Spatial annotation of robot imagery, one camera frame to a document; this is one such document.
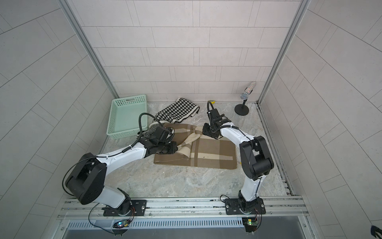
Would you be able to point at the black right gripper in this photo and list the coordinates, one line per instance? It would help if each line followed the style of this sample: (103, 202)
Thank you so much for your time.
(206, 131)

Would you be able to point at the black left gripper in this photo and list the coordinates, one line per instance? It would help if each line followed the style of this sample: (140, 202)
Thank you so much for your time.
(173, 144)

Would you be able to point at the beige plaid scarf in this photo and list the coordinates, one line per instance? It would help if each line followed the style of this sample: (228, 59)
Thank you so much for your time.
(198, 150)

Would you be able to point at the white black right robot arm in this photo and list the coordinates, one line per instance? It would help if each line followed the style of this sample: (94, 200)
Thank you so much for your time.
(256, 159)

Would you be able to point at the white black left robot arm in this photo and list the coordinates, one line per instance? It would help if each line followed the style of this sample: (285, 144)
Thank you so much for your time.
(85, 179)

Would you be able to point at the black white houndstooth scarf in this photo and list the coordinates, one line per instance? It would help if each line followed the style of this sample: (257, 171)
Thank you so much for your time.
(180, 110)

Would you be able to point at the mint green plastic basket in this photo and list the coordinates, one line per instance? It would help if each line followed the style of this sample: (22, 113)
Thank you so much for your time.
(124, 116)

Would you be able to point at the left green circuit board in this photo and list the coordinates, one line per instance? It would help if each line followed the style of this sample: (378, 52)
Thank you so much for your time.
(121, 224)

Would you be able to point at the green circuit board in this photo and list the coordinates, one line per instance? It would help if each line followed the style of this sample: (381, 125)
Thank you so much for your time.
(121, 224)
(250, 224)

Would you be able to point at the right green circuit board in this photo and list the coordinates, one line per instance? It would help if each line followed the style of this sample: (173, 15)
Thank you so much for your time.
(250, 224)

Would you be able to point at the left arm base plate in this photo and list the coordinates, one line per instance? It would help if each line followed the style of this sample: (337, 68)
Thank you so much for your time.
(131, 208)

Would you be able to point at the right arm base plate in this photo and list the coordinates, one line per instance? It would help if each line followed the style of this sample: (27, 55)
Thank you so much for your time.
(235, 206)

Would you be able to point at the aluminium mounting rail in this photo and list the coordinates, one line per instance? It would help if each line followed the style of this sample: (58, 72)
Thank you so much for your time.
(184, 208)

